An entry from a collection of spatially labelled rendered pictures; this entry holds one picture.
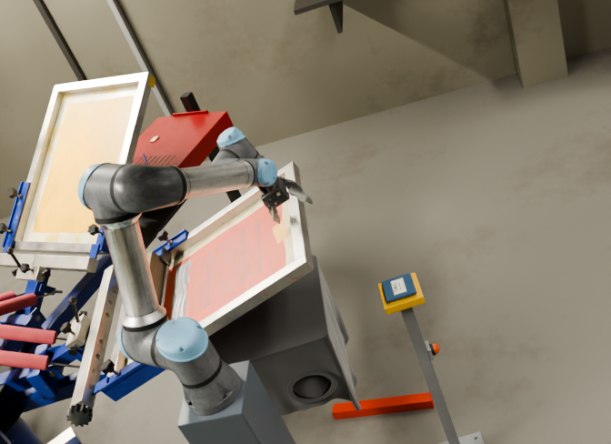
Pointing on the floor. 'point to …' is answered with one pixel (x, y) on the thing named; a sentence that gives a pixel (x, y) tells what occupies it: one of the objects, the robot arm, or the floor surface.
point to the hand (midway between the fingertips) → (295, 211)
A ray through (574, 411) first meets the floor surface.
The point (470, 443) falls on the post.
